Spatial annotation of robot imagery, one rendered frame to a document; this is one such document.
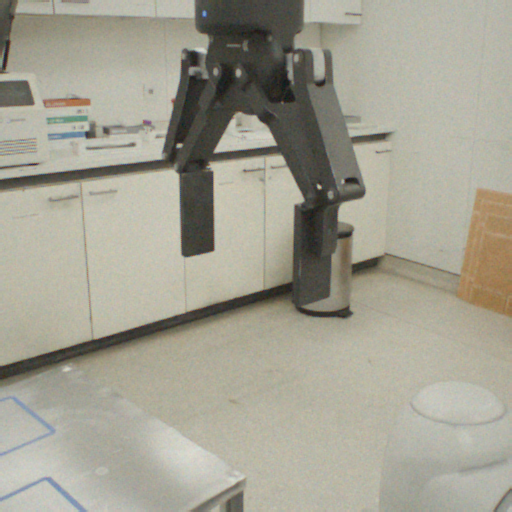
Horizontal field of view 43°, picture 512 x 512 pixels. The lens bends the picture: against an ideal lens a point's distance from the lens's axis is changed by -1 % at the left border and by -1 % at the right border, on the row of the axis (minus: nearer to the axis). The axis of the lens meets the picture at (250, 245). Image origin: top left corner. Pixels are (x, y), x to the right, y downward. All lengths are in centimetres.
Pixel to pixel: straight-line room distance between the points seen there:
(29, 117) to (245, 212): 122
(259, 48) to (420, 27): 355
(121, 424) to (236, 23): 71
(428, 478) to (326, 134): 47
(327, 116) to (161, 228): 270
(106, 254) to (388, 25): 219
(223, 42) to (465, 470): 51
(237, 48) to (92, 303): 260
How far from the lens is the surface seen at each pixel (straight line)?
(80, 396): 110
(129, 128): 334
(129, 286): 308
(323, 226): 42
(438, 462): 76
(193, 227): 54
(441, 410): 77
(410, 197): 407
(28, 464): 97
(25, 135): 274
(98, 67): 355
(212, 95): 48
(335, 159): 40
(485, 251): 374
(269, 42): 44
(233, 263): 340
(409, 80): 402
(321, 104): 41
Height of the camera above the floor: 136
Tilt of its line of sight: 17 degrees down
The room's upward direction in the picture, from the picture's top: straight up
